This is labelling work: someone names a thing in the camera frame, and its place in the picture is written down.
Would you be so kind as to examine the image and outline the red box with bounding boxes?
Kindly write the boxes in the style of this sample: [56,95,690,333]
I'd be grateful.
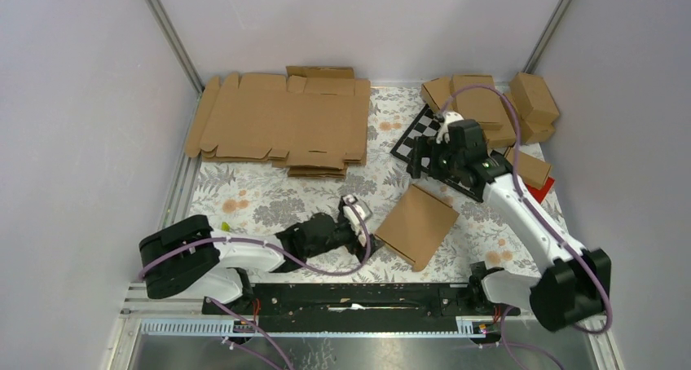
[526,177,555,204]

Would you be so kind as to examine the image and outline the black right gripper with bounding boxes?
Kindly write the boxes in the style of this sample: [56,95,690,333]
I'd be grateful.
[406,136,464,180]

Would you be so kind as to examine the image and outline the folded cardboard box front right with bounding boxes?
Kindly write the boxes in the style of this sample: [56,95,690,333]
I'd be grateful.
[504,148,552,189]

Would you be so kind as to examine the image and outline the aluminium rail frame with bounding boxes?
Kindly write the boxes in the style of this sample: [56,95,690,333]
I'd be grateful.
[101,0,623,369]

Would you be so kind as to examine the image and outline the folded cardboard box lower right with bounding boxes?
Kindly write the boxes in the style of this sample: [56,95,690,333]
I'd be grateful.
[504,90,556,145]

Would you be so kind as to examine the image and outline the folded cardboard box top right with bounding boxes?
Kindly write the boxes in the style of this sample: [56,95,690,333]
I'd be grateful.
[509,73,560,125]

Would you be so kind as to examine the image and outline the folded cardboard box large top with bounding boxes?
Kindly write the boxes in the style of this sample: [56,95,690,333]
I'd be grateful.
[451,74,505,131]

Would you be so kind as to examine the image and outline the brown cardboard box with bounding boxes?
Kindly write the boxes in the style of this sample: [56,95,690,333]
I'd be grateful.
[375,185,459,272]

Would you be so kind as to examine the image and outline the folded cardboard box back left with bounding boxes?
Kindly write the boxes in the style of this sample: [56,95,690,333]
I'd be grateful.
[420,76,452,113]

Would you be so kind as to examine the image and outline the black white checkerboard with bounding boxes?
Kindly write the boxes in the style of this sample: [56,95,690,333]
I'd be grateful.
[391,106,513,202]

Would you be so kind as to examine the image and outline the folded cardboard box middle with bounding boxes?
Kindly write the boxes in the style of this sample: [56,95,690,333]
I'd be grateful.
[481,113,516,149]

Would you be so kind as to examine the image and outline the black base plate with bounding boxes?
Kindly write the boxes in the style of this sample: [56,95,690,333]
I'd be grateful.
[201,283,507,336]

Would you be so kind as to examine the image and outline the stack of flat cardboard sheets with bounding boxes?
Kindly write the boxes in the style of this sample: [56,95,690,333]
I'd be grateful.
[184,66,372,178]

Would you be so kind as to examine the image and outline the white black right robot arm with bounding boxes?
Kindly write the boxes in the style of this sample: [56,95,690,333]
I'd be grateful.
[407,118,613,333]

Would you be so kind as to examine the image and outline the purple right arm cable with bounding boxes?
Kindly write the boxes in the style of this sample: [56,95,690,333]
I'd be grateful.
[439,84,614,370]

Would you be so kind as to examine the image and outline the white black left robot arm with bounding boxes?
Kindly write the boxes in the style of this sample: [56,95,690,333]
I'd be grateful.
[138,205,383,314]

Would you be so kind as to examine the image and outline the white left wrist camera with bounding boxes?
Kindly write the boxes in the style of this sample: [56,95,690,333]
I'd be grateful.
[340,195,372,233]

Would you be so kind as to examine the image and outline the floral patterned table mat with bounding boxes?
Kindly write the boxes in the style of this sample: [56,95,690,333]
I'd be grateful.
[187,87,538,283]

